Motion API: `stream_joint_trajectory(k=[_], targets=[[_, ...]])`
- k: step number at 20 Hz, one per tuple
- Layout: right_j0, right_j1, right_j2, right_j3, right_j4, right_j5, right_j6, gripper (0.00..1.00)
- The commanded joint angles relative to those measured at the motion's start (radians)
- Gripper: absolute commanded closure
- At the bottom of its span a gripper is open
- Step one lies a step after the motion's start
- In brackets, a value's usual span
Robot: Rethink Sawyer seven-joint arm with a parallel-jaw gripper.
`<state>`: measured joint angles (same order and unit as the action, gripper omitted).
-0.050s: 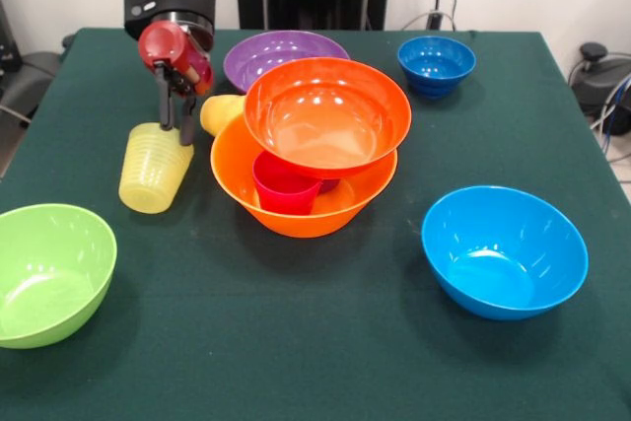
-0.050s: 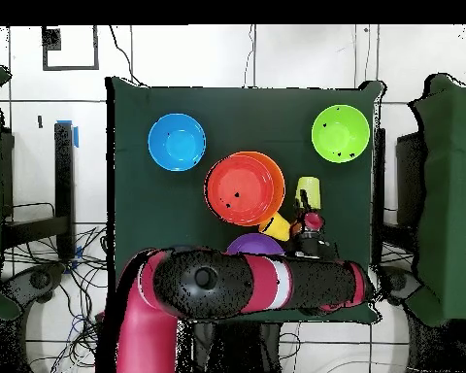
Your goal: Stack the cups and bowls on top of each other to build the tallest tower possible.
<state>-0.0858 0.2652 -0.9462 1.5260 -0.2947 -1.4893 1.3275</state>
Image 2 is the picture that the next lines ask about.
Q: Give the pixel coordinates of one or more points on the black square floor frame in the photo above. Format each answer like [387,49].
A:
[44,58]

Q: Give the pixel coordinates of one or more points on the red plastic bowl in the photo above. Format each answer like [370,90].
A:
[240,190]

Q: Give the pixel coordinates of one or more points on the green plastic bowl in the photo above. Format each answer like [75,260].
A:
[340,134]

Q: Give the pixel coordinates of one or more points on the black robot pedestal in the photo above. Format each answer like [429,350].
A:
[233,349]

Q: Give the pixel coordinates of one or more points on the purple plastic bowl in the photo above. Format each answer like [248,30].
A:
[254,246]

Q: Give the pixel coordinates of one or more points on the dark green table cloth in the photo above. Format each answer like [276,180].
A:
[159,213]

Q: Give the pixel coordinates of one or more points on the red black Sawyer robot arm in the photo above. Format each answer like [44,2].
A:
[202,279]

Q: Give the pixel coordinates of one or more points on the light blue plastic bowl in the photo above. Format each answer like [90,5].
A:
[176,142]

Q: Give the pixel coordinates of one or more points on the pale yellow ribbed cup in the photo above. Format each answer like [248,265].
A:
[313,186]

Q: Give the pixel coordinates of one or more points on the large orange plastic bowl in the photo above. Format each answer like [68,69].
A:
[277,175]

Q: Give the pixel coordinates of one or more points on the yellow plastic cup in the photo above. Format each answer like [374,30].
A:
[277,227]

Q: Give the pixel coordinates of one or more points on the black metal stand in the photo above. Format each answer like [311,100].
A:
[64,186]

